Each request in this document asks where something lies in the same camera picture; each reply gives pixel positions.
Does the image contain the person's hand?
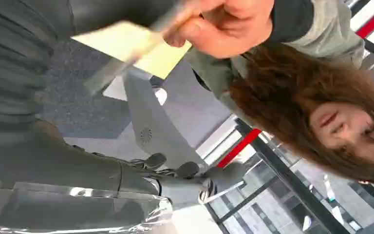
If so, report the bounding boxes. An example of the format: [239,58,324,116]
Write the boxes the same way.
[164,0,275,59]

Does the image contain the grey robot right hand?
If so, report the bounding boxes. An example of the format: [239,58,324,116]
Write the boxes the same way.
[0,120,247,231]

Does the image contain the person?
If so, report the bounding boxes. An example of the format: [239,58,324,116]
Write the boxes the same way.
[164,0,374,185]

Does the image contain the robot right arm ribbed sleeve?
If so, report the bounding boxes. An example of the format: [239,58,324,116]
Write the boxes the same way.
[0,0,75,146]

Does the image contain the black window frame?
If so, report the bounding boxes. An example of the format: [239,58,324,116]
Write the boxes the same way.
[206,118,351,234]

